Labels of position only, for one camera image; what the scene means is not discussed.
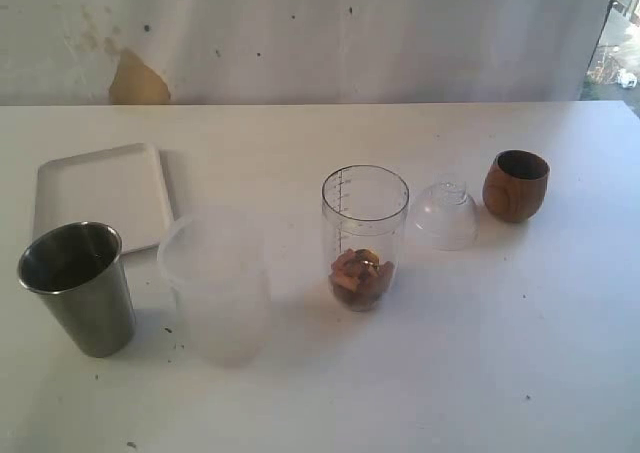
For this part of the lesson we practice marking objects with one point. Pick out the clear dome lid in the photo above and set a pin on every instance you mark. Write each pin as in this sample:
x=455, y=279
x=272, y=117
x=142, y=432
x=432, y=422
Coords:
x=443, y=216

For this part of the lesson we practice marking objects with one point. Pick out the gold coins and cork pieces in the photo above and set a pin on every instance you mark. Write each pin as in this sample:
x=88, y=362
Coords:
x=359, y=280

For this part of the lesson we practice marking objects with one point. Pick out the stainless steel cup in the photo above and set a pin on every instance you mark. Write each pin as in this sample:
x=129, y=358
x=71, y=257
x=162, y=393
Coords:
x=76, y=271

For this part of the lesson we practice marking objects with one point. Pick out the brown wooden cup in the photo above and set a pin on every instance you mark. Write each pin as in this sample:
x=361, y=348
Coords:
x=515, y=185

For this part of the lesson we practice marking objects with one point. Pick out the clear plastic shaker cup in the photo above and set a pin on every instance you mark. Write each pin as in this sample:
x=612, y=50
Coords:
x=364, y=206

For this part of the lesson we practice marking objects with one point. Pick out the white square tray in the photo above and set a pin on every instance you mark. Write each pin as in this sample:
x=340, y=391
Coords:
x=123, y=187

